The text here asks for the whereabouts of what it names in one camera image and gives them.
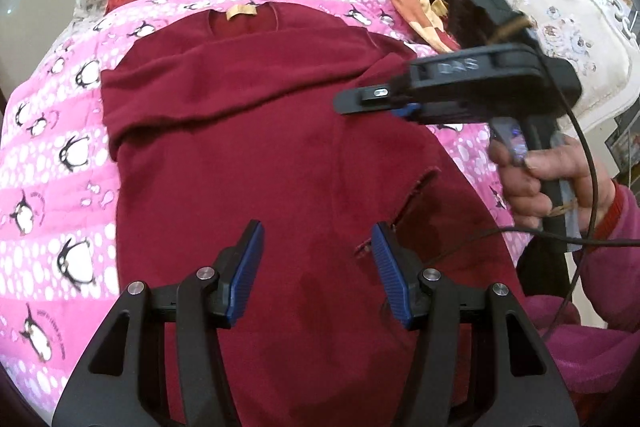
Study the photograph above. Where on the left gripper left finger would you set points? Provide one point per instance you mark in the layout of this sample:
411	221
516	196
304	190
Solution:
154	337

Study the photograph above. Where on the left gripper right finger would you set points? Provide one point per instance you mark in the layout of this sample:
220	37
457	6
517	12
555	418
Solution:
478	361

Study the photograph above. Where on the dark red sweater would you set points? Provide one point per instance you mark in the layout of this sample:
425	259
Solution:
214	121

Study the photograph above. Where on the orange cartoon blanket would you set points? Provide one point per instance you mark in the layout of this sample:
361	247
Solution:
427	21

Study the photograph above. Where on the white upholstered chair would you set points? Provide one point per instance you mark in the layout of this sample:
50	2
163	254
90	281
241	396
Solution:
595	37

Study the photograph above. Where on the pink penguin blanket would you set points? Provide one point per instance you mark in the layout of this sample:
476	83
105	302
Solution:
60	185

